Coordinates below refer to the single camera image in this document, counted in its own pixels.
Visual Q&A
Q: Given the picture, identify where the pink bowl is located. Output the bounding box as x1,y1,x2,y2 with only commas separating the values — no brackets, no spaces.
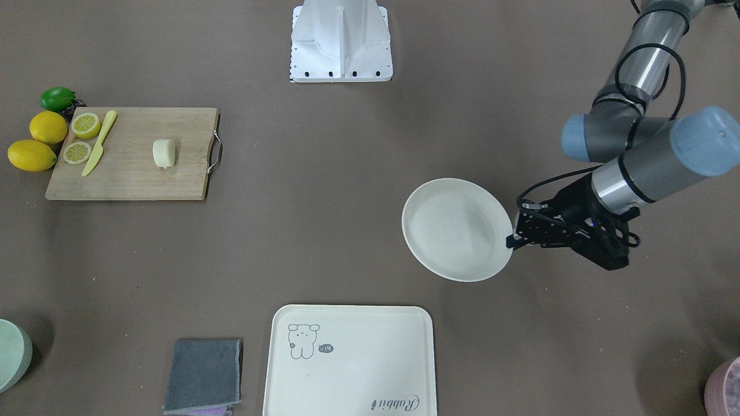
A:
704,357,739,415

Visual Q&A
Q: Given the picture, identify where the whole yellow lemon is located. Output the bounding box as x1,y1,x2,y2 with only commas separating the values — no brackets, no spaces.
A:
29,110,68,144
7,140,57,173

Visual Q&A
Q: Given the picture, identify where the cream rabbit tray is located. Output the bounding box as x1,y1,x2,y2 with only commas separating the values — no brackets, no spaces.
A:
262,304,437,415

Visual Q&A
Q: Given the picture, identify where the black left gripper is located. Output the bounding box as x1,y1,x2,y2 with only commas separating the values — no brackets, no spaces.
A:
506,173,641,270

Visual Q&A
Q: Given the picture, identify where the grey folded cloth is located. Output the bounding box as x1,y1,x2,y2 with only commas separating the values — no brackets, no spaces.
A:
163,338,242,415

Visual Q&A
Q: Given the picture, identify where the lemon half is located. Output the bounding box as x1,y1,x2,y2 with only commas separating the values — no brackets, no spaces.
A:
61,140,93,165
71,112,102,140

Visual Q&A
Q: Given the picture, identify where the green lime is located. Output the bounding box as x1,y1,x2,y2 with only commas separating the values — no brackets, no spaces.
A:
39,87,76,113

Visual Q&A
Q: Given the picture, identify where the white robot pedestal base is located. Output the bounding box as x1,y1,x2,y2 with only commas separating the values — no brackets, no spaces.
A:
289,1,394,83

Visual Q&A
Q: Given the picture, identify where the wooden cutting board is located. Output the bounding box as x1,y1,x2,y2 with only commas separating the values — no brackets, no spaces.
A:
46,106,219,200

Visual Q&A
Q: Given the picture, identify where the cream shallow plate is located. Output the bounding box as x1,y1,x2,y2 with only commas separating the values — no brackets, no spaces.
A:
401,177,513,283

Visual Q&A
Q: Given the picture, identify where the yellow plastic knife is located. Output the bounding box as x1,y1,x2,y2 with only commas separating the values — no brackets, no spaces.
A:
82,110,118,177

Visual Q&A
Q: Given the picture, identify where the mint green bowl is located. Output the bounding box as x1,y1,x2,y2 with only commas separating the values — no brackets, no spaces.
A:
1,319,34,393

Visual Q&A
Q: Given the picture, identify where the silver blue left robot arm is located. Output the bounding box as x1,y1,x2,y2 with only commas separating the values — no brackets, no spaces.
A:
506,1,738,270

